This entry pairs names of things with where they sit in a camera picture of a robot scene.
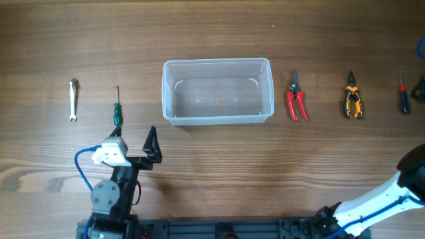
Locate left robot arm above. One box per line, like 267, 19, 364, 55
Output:
83, 126, 162, 239

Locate red handled cutting pliers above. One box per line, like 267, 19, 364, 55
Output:
286, 69, 309, 121

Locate clear plastic container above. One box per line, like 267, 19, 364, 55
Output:
161, 58, 275, 126

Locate orange black pliers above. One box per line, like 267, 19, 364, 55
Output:
343, 70, 363, 119

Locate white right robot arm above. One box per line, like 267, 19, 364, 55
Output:
309, 145, 424, 238

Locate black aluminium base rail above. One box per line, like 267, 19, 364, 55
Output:
88, 217, 337, 239

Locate red black screwdriver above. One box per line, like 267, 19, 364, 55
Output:
399, 75, 410, 114

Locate small silver wrench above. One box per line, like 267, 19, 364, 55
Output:
68, 78, 77, 122

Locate blue right camera cable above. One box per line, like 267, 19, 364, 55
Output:
323, 195, 425, 239

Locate blue camera cable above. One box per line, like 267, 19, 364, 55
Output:
74, 145, 102, 239
323, 195, 425, 239

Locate blue left camera cable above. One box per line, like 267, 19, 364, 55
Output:
74, 145, 102, 239

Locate green handled screwdriver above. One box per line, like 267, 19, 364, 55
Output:
114, 85, 122, 127

